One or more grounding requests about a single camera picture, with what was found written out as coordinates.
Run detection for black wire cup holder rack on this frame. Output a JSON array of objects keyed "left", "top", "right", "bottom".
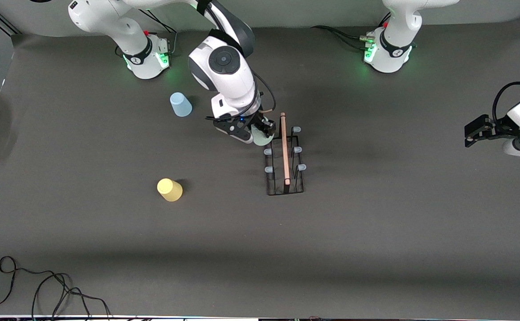
[{"left": 263, "top": 112, "right": 307, "bottom": 196}]

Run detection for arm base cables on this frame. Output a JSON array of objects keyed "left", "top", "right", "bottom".
[
  {"left": 311, "top": 12, "right": 392, "bottom": 50},
  {"left": 116, "top": 4, "right": 178, "bottom": 58}
]

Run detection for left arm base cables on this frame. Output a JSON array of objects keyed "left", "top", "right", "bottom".
[{"left": 311, "top": 12, "right": 392, "bottom": 50}]

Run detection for thin black loose cable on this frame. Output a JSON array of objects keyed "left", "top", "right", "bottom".
[{"left": 0, "top": 255, "right": 111, "bottom": 320}]

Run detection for yellow plastic cup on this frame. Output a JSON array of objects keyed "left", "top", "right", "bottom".
[{"left": 157, "top": 178, "right": 183, "bottom": 202}]

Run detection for dark grey table cover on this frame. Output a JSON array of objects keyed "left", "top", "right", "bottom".
[{"left": 0, "top": 17, "right": 520, "bottom": 318}]

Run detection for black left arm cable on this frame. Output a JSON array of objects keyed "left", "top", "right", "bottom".
[{"left": 492, "top": 82, "right": 520, "bottom": 123}]

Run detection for light blue plastic cup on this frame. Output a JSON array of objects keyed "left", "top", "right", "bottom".
[{"left": 170, "top": 92, "right": 193, "bottom": 118}]

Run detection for white table edge strip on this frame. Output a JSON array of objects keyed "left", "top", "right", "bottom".
[{"left": 0, "top": 315, "right": 260, "bottom": 321}]

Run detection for pale green plastic cup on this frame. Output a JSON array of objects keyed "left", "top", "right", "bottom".
[{"left": 251, "top": 124, "right": 274, "bottom": 147}]

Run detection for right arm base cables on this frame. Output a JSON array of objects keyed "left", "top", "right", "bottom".
[{"left": 116, "top": 4, "right": 178, "bottom": 58}]

